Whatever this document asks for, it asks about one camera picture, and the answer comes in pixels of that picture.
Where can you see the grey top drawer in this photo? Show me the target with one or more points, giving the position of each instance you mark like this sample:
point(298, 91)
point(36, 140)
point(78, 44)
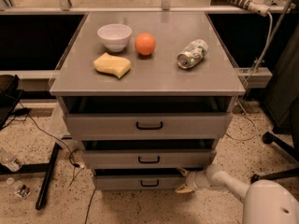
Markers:
point(147, 126)

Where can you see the grey bottom drawer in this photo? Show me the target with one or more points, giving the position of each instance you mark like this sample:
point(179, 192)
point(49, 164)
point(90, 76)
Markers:
point(131, 182)

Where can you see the grey middle drawer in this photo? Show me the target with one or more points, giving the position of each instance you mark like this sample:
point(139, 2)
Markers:
point(148, 158)

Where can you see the white bowl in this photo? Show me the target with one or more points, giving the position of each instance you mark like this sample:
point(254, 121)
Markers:
point(115, 36)

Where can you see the grey drawer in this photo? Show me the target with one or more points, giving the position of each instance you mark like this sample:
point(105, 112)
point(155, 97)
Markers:
point(147, 126)
point(131, 182)
point(148, 158)

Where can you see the white spiral hose fixture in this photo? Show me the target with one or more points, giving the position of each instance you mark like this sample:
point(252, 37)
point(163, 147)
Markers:
point(255, 6)

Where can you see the black office chair base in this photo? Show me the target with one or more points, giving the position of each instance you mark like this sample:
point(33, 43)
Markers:
point(283, 158)

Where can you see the black stand base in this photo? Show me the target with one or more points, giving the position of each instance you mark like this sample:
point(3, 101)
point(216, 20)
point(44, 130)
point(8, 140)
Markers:
point(45, 168)

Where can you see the small floor wrapper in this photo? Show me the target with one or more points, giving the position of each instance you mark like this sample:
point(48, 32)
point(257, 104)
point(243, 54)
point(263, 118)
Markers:
point(22, 191)

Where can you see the grey drawer cabinet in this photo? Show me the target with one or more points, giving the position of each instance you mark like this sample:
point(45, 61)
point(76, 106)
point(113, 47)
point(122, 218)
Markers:
point(155, 84)

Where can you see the orange fruit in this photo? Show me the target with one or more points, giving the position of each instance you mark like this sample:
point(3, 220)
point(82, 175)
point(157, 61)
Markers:
point(145, 44)

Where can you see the yellow sponge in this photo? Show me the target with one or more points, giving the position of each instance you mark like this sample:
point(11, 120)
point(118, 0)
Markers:
point(113, 65)

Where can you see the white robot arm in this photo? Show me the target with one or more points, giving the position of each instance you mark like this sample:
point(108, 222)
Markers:
point(264, 201)

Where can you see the clear plastic bottle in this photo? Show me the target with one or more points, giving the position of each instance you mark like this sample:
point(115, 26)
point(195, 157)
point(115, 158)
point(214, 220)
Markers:
point(9, 160)

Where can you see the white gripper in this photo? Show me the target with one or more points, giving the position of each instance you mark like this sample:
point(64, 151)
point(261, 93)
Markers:
point(195, 181)

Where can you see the crushed soda can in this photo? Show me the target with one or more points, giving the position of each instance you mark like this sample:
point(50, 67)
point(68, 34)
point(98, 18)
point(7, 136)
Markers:
point(193, 54)

